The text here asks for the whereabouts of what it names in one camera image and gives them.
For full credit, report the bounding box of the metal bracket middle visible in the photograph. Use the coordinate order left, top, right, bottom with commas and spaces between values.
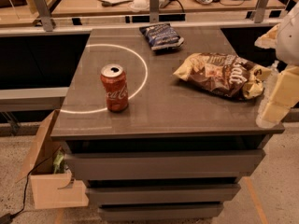
149, 0, 159, 23

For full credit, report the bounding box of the brown yellow chip bag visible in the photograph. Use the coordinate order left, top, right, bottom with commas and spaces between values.
174, 53, 271, 100

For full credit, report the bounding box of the red coca-cola can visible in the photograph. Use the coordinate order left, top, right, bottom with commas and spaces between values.
100, 64, 128, 112

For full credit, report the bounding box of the blue chip bag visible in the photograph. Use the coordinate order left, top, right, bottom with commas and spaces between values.
139, 23, 184, 51

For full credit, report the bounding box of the grey drawer cabinet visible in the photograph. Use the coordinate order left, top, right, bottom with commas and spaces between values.
51, 27, 272, 221

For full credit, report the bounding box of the cardboard box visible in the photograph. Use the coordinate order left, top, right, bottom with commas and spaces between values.
17, 110, 89, 209

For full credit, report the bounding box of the metal bracket left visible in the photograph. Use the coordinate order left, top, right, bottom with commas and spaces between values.
34, 0, 54, 32

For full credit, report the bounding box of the metal bracket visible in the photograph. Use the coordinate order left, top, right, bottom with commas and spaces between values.
252, 0, 269, 23
149, 0, 159, 23
34, 0, 54, 32

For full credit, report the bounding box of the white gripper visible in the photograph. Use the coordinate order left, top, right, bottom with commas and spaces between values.
254, 2, 299, 124

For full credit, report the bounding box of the black power cable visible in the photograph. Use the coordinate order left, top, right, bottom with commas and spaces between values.
0, 147, 62, 224

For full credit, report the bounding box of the metal bracket right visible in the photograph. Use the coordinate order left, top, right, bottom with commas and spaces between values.
252, 0, 269, 23

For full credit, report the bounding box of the green item in box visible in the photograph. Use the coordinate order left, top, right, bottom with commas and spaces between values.
53, 150, 64, 174

